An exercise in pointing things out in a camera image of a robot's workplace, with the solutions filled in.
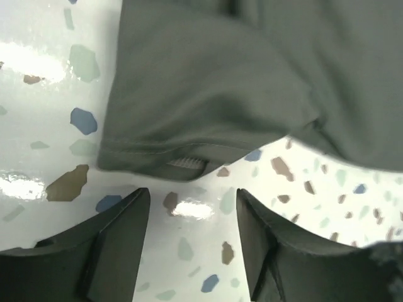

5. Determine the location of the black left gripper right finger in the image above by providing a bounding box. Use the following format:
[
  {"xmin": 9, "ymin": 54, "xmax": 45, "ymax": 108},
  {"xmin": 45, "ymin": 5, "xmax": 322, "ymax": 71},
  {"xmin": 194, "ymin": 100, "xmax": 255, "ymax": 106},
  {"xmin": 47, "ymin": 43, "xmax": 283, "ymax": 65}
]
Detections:
[{"xmin": 236, "ymin": 188, "xmax": 403, "ymax": 302}]

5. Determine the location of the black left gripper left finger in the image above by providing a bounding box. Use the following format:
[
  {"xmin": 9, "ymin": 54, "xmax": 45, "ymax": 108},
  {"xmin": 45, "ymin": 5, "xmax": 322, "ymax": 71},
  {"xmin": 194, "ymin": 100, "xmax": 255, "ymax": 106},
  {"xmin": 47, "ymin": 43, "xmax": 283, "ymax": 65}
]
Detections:
[{"xmin": 1, "ymin": 188, "xmax": 150, "ymax": 302}]

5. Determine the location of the grey t shirt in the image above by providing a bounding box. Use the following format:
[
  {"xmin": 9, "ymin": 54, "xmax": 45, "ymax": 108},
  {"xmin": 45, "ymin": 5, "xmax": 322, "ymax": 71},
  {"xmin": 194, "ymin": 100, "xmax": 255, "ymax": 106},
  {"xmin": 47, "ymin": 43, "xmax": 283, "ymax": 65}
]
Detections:
[{"xmin": 97, "ymin": 1, "xmax": 402, "ymax": 181}]

